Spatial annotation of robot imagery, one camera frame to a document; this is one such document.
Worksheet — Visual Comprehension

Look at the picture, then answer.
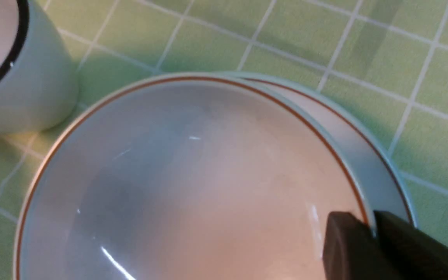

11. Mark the light green checkered tablecloth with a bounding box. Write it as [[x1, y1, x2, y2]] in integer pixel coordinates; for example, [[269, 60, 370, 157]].
[[0, 0, 448, 280]]

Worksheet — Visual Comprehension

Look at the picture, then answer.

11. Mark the black-rimmed white cup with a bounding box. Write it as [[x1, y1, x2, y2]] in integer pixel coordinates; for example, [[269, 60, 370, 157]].
[[0, 0, 79, 134]]

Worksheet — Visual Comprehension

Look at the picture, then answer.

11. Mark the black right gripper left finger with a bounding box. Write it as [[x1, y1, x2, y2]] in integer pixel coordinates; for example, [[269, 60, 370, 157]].
[[322, 212, 399, 280]]

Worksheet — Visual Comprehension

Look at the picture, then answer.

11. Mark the thin-rimmed white bowl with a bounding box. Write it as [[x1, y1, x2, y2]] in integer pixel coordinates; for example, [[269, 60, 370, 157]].
[[13, 72, 376, 280]]

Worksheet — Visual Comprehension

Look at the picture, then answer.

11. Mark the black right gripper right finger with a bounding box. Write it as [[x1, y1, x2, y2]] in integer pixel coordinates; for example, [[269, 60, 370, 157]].
[[374, 211, 448, 280]]

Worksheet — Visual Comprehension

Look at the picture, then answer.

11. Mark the plain white plate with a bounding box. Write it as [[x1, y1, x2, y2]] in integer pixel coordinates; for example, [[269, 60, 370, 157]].
[[225, 71, 418, 228]]

